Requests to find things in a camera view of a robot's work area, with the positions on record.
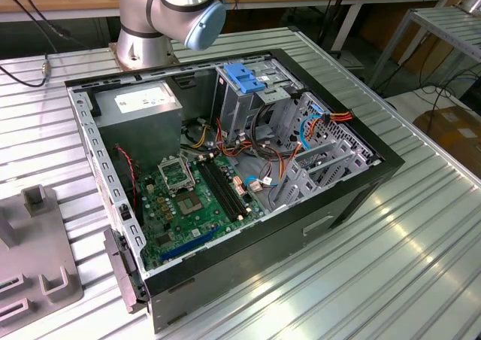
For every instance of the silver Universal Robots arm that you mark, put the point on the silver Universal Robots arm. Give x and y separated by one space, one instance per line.
139 16

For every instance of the metal disk bay cage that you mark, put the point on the metal disk bay cage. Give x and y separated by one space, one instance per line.
300 187

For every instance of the black RAM slot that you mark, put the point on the black RAM slot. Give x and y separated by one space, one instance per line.
231 186
216 192
226 189
221 190

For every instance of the metal optical drive cage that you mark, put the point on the metal optical drive cage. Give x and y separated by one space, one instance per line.
233 110

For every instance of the CPU socket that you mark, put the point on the CPU socket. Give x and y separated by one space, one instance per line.
189 205

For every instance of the green motherboard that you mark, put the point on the green motherboard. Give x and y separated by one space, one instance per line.
199 224

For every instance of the blue plastic drive latch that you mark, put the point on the blue plastic drive latch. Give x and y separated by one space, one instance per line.
242 78

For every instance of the black open PC case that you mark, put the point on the black open PC case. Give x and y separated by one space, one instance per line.
263 249

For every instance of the long blue expansion slot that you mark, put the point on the long blue expansion slot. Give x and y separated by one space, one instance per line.
188 245

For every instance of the grey power supply unit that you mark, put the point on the grey power supply unit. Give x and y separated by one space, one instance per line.
139 137

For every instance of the black square chipset chip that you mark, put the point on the black square chipset chip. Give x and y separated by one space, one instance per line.
164 239

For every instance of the black case fan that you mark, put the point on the black case fan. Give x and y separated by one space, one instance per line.
124 197

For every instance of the grey card retention latch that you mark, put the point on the grey card retention latch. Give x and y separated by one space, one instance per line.
121 280

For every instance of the brown cardboard box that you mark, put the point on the brown cardboard box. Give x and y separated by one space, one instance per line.
432 58
451 129

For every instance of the grey parts rack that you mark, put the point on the grey parts rack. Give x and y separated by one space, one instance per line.
37 249

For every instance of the silver metal cylinder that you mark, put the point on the silver metal cylinder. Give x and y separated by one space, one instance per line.
471 3

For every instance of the square brown base plate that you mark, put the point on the square brown base plate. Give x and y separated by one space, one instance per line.
126 67

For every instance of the metal slat table white frame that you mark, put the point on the metal slat table white frame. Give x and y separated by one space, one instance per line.
451 24

